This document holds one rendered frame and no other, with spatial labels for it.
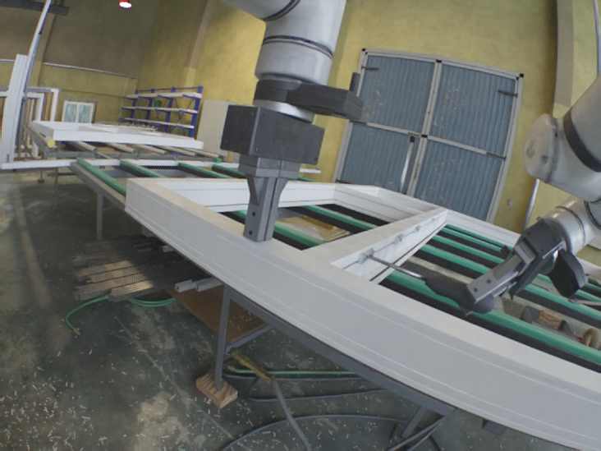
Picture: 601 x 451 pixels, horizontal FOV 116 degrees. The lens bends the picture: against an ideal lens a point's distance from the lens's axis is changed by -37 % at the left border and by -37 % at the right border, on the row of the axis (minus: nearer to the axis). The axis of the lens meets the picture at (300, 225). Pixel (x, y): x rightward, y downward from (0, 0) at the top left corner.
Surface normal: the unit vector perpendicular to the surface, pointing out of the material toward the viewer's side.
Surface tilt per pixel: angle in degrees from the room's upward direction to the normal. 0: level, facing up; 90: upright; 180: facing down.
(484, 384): 90
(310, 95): 90
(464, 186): 90
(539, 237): 46
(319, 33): 91
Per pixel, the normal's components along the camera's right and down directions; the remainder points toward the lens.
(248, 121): -0.56, 0.10
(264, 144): 0.80, 0.32
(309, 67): 0.46, 0.31
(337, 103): -0.21, 0.21
